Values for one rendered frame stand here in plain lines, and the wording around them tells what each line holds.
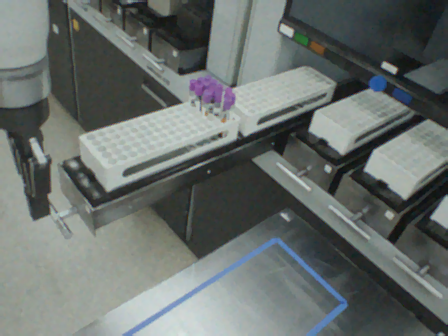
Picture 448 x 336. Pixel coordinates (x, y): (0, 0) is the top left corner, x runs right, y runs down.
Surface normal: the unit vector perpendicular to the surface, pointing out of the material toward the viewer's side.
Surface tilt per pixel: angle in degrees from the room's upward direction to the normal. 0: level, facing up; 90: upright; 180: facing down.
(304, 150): 90
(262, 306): 0
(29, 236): 0
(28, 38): 96
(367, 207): 90
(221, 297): 0
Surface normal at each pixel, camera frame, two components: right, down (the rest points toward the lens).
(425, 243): -0.76, 0.34
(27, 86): 0.69, 0.55
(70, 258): 0.15, -0.74
